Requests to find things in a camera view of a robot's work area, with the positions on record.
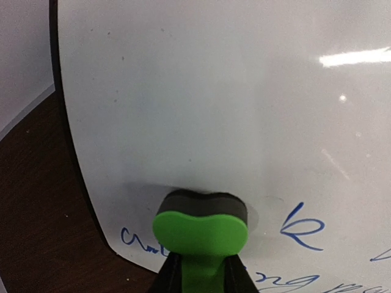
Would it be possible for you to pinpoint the green whiteboard eraser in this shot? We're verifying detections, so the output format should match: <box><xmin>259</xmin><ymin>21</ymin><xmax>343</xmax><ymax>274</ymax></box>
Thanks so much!
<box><xmin>153</xmin><ymin>189</ymin><xmax>249</xmax><ymax>292</ymax></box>

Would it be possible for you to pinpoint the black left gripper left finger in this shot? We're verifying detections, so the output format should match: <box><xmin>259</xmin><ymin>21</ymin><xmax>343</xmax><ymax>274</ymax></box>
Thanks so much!
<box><xmin>151</xmin><ymin>252</ymin><xmax>183</xmax><ymax>293</ymax></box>

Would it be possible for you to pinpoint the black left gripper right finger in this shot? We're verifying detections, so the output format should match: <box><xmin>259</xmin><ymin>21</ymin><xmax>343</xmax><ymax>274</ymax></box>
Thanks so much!
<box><xmin>225</xmin><ymin>255</ymin><xmax>258</xmax><ymax>293</ymax></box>

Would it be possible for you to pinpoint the white whiteboard with writing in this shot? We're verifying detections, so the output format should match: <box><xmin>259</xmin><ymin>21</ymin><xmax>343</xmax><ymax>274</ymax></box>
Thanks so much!
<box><xmin>49</xmin><ymin>1</ymin><xmax>390</xmax><ymax>292</ymax></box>

